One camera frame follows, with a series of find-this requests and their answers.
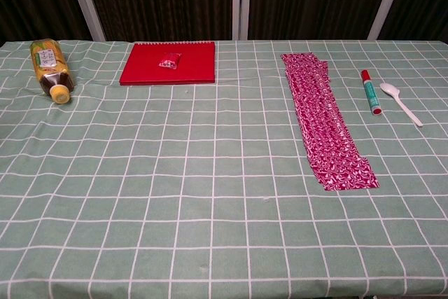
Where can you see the green grid tablecloth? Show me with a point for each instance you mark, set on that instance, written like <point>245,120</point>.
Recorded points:
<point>210,173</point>

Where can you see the red spiral notebook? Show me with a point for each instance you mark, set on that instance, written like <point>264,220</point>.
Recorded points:
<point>196,68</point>

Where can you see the red candy packet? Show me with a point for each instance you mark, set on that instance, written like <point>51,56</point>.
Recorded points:
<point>169,61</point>

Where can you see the long pink patterned cloth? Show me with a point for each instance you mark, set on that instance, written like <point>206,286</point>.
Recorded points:
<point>322,120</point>

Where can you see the green red marker pen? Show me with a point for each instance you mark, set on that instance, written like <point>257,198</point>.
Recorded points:
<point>371,92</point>

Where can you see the white plastic spoon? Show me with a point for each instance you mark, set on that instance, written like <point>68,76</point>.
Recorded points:
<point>386,89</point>

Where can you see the yellow tea bottle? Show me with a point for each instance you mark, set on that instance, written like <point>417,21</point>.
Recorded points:
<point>49,68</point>

